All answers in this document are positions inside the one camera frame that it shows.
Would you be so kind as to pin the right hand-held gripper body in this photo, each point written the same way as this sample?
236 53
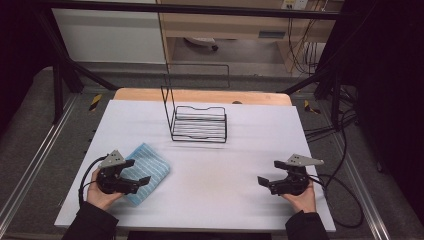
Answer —
293 185

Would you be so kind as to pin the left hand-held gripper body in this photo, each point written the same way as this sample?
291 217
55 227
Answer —
108 181

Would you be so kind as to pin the blue striped towel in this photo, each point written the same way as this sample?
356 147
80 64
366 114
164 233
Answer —
151 163

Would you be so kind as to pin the person's left hand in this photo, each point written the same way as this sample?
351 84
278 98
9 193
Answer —
98 198

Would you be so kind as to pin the person's right hand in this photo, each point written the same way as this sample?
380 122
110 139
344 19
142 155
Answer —
305 201

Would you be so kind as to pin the white table mat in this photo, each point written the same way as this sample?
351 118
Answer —
206 183

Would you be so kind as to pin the yellow black tape marker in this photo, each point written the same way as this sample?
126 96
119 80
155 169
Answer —
310 107
95 102

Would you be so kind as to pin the white cabinet panel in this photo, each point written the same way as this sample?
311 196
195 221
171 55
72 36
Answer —
106 36

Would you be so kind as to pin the black curtain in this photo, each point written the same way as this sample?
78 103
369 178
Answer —
390 83
20 50

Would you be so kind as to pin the white chair base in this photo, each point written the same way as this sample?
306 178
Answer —
200 41

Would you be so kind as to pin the wooden office desk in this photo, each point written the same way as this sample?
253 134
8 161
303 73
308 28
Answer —
216 26

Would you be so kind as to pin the white power strip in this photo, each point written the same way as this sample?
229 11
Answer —
295 4

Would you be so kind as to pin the aluminium rail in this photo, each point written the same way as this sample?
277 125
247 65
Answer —
363 196
40 153

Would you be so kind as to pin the black metal frame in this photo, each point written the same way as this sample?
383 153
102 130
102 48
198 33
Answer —
200 9

